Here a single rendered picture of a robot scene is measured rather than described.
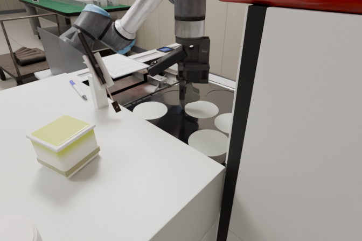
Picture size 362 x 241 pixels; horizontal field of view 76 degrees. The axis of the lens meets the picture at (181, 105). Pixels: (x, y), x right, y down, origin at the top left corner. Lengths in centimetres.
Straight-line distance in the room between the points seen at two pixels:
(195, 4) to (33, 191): 46
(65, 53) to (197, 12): 62
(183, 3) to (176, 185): 38
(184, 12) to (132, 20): 60
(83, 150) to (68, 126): 5
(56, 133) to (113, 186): 12
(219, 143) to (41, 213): 37
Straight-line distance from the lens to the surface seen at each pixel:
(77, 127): 41
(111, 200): 38
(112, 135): 49
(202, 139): 57
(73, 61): 105
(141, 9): 110
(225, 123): 63
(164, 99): 74
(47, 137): 41
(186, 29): 56
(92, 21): 118
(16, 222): 27
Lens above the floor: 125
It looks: 30 degrees down
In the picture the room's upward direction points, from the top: straight up
